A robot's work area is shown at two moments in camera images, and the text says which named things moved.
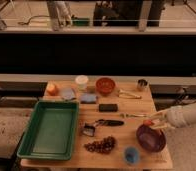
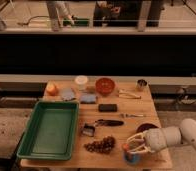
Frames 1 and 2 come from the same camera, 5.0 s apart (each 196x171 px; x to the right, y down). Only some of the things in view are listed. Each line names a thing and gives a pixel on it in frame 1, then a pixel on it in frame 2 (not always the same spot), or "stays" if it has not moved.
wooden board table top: [116, 128] stays
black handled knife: [106, 122] stays
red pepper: [147, 122] to [125, 146]
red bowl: [105, 85] stays
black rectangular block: [108, 108] stays
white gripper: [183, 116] to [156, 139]
